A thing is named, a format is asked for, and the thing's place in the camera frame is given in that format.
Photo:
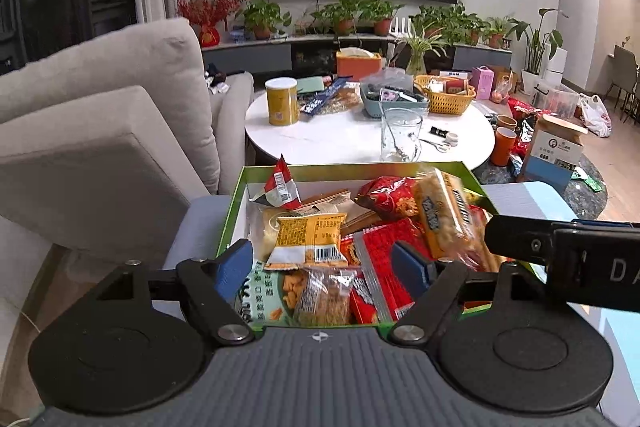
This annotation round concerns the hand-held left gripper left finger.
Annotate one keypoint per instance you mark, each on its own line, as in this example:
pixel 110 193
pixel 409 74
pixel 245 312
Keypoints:
pixel 235 267

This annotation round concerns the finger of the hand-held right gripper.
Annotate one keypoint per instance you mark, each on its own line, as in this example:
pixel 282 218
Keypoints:
pixel 520 239

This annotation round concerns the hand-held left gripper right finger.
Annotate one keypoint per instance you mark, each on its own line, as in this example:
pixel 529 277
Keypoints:
pixel 410 267

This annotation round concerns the small red striped snack packet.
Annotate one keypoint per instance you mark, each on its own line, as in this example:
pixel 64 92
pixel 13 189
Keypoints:
pixel 380 272

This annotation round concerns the green snack packet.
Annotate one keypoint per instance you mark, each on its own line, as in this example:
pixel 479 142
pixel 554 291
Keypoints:
pixel 255 307

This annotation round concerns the pale bread packet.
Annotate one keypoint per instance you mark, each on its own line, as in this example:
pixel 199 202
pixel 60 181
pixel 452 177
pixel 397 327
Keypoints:
pixel 270 227

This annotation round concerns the orange peanut snack bag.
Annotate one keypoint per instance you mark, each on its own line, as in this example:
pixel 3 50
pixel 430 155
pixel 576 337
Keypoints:
pixel 442 212

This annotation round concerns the large red snack packet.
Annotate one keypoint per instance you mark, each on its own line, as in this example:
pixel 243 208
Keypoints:
pixel 395 199

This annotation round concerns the brown packet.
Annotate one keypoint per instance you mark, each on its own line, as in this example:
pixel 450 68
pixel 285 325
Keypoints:
pixel 360 217

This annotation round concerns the small orange snack packet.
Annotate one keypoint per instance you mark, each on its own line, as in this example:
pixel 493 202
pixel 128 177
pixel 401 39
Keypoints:
pixel 305 237

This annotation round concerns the clear cracker packet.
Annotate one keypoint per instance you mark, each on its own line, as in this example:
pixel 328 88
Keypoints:
pixel 325 302

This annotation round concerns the small red white snack packet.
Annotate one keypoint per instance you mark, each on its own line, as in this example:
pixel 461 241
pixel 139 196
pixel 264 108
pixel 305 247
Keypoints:
pixel 280 184

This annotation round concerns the green cardboard box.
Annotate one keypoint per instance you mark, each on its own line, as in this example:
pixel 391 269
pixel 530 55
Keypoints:
pixel 325 172

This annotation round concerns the blue grey patterned table mat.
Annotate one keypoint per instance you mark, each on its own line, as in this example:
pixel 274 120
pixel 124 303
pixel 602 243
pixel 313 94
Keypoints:
pixel 530 197

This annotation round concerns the dark marble table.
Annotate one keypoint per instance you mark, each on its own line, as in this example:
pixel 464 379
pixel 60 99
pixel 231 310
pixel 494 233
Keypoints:
pixel 585 187

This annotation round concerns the cardboard box with blue label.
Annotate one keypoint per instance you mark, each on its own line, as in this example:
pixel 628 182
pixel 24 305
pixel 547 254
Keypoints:
pixel 547 162

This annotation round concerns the green flat packets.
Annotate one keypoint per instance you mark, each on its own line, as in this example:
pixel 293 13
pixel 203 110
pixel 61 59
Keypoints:
pixel 587 179

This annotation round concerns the tall orange cup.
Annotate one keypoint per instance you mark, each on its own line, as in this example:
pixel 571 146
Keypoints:
pixel 502 149

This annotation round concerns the metal spoon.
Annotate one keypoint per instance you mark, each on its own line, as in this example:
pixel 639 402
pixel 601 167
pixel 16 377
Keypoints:
pixel 400 153

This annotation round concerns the short brown cup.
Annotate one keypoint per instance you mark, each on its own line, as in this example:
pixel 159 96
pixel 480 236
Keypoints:
pixel 506 122

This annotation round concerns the white tape roll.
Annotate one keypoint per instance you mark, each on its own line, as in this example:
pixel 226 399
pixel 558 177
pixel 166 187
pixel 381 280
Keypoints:
pixel 454 139

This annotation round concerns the small scissors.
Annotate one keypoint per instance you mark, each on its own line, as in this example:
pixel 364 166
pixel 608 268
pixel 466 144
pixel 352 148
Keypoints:
pixel 440 147

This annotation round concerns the red snack bags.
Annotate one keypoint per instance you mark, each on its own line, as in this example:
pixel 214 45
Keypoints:
pixel 522 107

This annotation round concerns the glass cup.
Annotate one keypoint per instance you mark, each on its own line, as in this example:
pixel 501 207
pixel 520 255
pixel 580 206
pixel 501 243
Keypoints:
pixel 400 132

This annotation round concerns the black lip balm tube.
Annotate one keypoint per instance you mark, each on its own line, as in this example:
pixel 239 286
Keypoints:
pixel 439 131

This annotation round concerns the clear plastic storage box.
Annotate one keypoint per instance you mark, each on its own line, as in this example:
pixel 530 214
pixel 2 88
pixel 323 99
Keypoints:
pixel 557 99

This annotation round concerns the white plastic bag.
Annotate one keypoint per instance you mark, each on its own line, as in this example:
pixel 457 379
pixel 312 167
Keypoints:
pixel 595 114

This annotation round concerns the clear bag of fruit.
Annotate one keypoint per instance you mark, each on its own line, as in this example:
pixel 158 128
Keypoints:
pixel 502 92

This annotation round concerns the white round table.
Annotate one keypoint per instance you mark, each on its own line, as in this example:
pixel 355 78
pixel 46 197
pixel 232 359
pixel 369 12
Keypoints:
pixel 325 137

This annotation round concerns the yellow woven basket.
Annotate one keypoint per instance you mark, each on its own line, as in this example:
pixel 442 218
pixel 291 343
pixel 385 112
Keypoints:
pixel 445 103

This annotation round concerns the pink box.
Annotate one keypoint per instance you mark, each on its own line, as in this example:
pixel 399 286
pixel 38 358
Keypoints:
pixel 484 84

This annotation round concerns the grey blue plastic tray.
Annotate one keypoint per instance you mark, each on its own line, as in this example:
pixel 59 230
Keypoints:
pixel 372 104

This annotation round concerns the brown carton box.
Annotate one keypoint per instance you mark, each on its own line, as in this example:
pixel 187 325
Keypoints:
pixel 505 72

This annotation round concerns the yellow can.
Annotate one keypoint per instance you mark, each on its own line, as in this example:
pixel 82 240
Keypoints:
pixel 282 104

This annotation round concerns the red white carton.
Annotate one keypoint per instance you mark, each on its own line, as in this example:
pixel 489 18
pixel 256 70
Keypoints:
pixel 457 73

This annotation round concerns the white appliance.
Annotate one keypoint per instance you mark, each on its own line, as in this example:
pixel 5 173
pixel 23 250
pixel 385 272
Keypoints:
pixel 557 64

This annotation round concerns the grey sofa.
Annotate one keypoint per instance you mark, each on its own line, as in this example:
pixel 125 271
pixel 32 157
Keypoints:
pixel 100 147

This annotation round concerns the dark blue long packet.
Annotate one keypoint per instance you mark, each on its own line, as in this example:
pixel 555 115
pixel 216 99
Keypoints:
pixel 320 102

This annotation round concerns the dark clothes pile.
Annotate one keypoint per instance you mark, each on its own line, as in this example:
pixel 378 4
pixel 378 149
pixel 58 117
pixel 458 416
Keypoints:
pixel 216 79

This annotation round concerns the tall leafy plant white pot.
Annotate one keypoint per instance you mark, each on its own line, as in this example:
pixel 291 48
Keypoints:
pixel 537 47

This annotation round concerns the grey dining chair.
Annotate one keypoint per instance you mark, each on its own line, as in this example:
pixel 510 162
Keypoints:
pixel 620 72

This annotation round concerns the mint green case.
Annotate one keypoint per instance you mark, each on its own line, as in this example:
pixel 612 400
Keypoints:
pixel 311 85

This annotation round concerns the spider plant in glass vase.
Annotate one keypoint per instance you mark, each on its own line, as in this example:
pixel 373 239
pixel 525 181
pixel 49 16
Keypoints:
pixel 415 62

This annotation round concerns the orange box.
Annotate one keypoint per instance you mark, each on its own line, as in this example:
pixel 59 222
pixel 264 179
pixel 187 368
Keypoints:
pixel 357 67

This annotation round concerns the potted green plant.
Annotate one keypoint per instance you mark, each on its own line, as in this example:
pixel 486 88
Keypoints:
pixel 495 32
pixel 342 14
pixel 382 14
pixel 262 17
pixel 472 27
pixel 435 18

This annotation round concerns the grey television cabinet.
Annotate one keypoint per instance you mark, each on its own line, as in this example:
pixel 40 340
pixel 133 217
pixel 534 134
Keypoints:
pixel 260 57

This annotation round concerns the white picket ornament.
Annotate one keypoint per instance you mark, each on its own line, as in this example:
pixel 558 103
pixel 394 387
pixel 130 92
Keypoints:
pixel 401 27

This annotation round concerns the red berry branches in vase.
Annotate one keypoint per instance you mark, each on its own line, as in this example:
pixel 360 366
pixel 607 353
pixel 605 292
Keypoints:
pixel 210 9

